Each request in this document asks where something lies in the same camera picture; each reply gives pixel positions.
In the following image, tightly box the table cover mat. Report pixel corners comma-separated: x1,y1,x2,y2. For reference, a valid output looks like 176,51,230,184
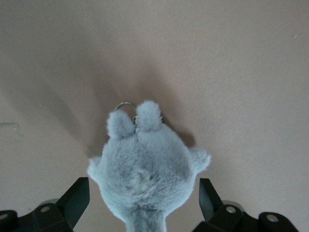
0,0,309,232

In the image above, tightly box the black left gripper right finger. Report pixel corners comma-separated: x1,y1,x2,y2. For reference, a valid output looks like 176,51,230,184
193,178,297,232

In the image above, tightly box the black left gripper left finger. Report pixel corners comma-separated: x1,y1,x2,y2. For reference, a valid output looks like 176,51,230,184
0,177,91,232

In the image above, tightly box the grey plush toy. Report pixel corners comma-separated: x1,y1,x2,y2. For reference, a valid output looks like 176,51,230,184
88,100,212,232

